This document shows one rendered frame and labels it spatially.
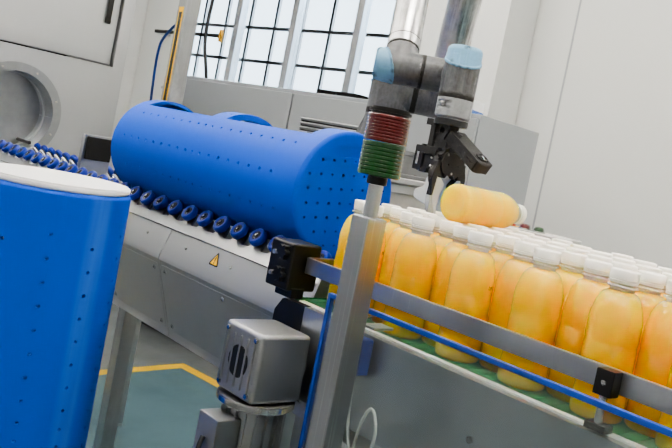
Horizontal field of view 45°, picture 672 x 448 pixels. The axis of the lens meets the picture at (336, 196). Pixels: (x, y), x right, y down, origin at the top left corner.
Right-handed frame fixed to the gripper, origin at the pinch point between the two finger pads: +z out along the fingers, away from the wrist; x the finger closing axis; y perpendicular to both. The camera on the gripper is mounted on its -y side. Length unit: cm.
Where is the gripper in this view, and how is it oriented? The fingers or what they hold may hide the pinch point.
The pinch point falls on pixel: (439, 216)
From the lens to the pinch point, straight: 169.7
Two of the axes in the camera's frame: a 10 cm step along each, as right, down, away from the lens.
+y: -6.4, -1.7, 7.5
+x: -7.4, -1.1, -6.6
